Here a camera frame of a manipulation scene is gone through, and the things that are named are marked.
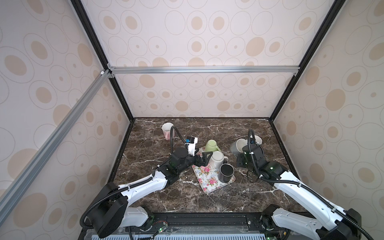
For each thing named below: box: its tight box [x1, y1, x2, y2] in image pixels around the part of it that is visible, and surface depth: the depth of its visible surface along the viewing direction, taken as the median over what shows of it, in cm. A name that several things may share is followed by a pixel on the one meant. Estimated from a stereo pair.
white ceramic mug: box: [210, 150, 229, 169], surface depth 92 cm
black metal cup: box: [218, 160, 235, 183], surface depth 85 cm
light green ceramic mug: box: [205, 139, 222, 152], surface depth 95 cm
